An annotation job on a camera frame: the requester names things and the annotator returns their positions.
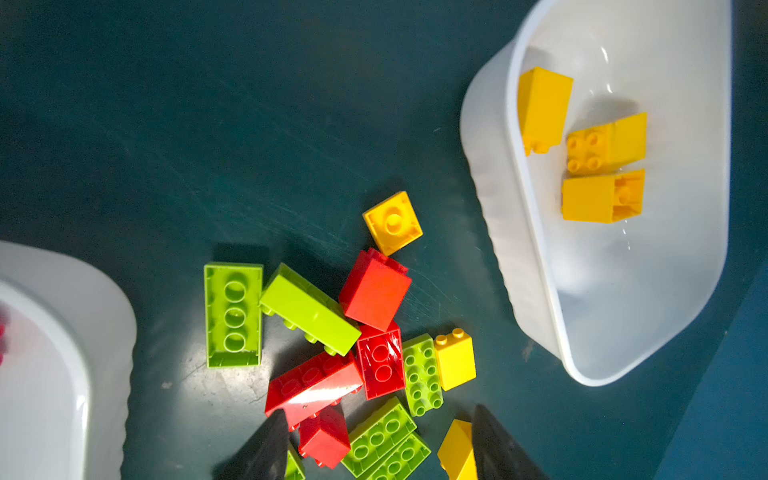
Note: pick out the red square brick centre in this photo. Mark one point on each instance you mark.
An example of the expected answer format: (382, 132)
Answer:
(380, 357)

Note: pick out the yellow brick pair centre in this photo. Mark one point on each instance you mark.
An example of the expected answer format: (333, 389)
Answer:
(603, 199)

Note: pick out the green brick low right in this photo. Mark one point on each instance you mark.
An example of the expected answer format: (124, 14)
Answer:
(401, 461)

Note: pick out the white tray left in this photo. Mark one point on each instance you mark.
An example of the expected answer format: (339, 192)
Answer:
(65, 379)

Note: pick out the green brick low middle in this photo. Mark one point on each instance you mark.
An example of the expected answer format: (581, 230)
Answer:
(377, 435)

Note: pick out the white tray back right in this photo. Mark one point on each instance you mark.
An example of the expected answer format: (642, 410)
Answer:
(602, 298)

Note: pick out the green brick upturned left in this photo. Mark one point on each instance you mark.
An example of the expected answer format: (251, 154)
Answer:
(233, 315)

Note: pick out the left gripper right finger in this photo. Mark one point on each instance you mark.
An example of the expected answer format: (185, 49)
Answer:
(497, 454)

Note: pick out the green brick low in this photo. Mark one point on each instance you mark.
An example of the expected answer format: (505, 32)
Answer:
(294, 466)
(377, 435)
(401, 461)

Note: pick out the red small brick low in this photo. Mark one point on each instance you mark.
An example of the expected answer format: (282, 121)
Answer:
(325, 437)

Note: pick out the green brick low left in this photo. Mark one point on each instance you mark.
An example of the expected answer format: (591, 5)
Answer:
(294, 466)

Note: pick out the green studded brick centre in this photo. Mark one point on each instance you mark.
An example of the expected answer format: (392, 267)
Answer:
(423, 390)

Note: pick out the yellow upturned small brick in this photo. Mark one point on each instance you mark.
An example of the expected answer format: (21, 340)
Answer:
(393, 223)

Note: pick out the red long brick centre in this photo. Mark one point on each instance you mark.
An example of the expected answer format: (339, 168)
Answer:
(317, 383)

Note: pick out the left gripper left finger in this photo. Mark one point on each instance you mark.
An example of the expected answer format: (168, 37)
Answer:
(263, 456)

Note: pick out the red brick centre top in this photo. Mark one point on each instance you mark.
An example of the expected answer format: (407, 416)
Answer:
(374, 289)

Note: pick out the white tray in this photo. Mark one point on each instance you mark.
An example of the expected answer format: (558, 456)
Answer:
(602, 298)
(65, 379)

